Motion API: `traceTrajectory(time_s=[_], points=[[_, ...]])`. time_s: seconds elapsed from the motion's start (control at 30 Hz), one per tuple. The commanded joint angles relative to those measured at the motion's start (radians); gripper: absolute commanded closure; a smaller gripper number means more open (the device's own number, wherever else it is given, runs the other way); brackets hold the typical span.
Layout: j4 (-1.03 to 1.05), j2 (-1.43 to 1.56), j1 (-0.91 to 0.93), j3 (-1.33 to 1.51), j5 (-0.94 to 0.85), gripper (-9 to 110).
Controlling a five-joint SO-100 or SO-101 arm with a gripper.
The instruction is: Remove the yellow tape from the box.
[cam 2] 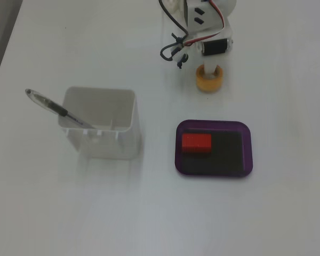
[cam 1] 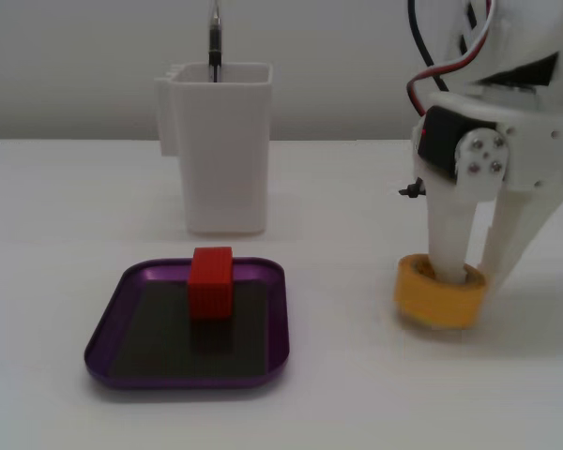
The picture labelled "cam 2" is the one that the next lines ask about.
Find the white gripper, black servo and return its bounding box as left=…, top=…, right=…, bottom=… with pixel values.
left=161, top=22, right=234, bottom=80

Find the yellow tape roll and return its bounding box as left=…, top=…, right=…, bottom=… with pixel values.
left=195, top=63, right=225, bottom=94

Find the red rectangular block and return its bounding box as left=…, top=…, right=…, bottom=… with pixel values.
left=181, top=133, right=213, bottom=155

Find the purple metal tray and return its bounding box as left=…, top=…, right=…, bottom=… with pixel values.
left=174, top=119, right=254, bottom=179

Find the white plastic pen holder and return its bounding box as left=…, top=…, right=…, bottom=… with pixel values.
left=58, top=85, right=140, bottom=161

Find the black ballpoint pen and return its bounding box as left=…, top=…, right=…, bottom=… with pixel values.
left=24, top=88, right=94, bottom=130

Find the black cable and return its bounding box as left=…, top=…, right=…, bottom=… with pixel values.
left=159, top=0, right=190, bottom=62

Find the red and white wire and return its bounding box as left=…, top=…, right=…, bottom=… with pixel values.
left=183, top=0, right=228, bottom=46

